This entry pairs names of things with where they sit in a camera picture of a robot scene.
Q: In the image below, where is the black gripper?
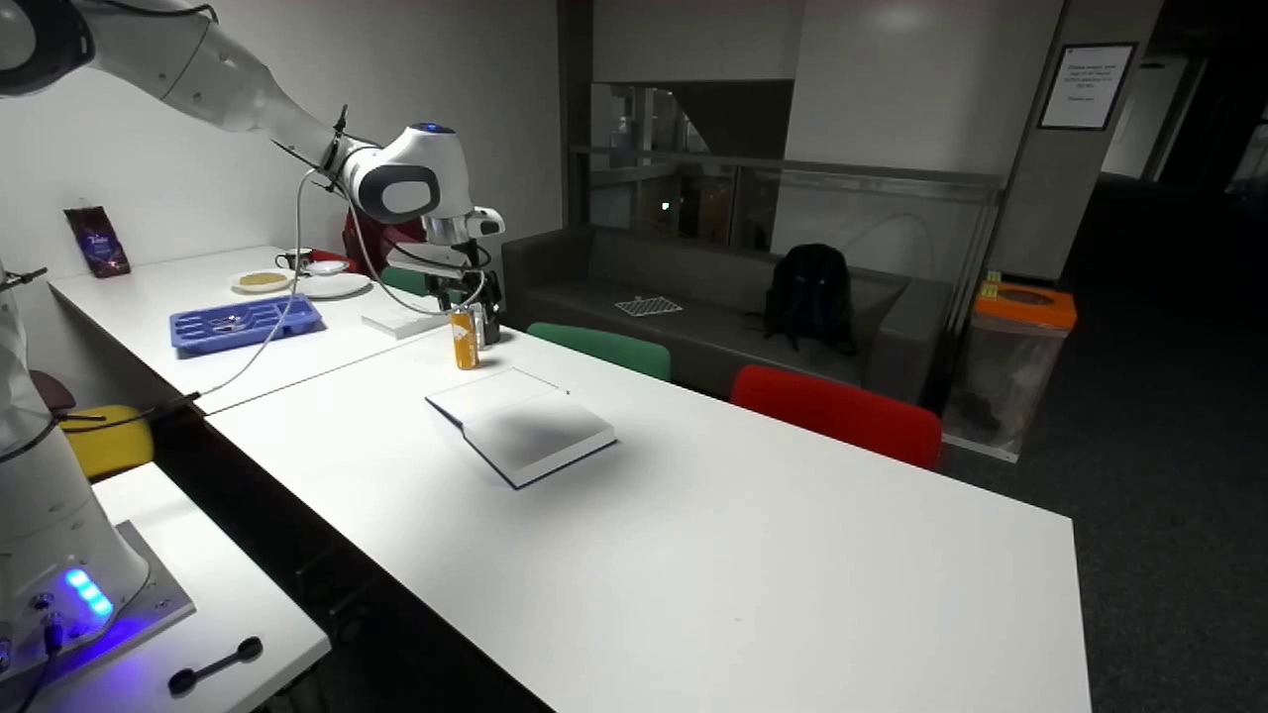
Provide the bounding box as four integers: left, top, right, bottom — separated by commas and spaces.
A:
438, 232, 503, 302

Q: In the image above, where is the blue hardcover robotics book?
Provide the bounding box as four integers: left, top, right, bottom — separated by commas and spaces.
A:
420, 364, 622, 496

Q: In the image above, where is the white closed book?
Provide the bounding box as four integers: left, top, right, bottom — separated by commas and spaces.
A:
356, 293, 458, 339

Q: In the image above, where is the magazine with pale cover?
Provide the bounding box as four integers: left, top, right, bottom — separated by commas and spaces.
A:
607, 293, 689, 325

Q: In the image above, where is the green chair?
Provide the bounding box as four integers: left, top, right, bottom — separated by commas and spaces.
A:
376, 261, 467, 305
528, 318, 672, 383

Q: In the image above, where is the orange drink can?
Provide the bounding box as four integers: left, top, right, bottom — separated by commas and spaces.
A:
449, 305, 487, 376

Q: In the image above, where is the dark red armchair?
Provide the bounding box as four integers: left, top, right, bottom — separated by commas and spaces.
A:
338, 210, 433, 279

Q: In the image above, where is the white plate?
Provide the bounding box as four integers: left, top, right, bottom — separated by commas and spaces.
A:
297, 265, 376, 305

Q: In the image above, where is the small beige bowl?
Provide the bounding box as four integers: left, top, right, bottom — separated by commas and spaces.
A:
231, 265, 292, 297

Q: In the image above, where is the blue compartment tray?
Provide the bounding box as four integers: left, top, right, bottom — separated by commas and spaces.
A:
165, 293, 327, 364

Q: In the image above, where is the grey sofa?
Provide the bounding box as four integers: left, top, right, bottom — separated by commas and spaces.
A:
499, 224, 951, 408

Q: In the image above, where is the black backpack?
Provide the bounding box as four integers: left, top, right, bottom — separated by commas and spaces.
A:
759, 240, 860, 358

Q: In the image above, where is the smartphone on stand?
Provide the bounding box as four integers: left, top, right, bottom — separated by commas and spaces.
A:
61, 203, 133, 283

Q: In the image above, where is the red chair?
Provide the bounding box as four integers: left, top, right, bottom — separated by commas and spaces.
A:
726, 360, 946, 475

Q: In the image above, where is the yellow stool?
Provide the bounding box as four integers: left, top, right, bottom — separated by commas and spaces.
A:
57, 400, 157, 483

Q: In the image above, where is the glass railing panel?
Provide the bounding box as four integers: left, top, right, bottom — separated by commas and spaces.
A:
566, 139, 1009, 289

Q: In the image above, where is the clear bin with orange lid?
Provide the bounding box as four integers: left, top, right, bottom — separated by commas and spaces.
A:
942, 273, 1080, 469

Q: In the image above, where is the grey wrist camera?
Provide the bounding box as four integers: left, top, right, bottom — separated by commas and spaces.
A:
453, 203, 510, 247

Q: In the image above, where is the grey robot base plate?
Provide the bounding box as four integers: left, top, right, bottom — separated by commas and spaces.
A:
0, 518, 199, 692

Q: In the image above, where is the framed wall notice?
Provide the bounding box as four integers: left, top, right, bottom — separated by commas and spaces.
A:
1035, 41, 1141, 133

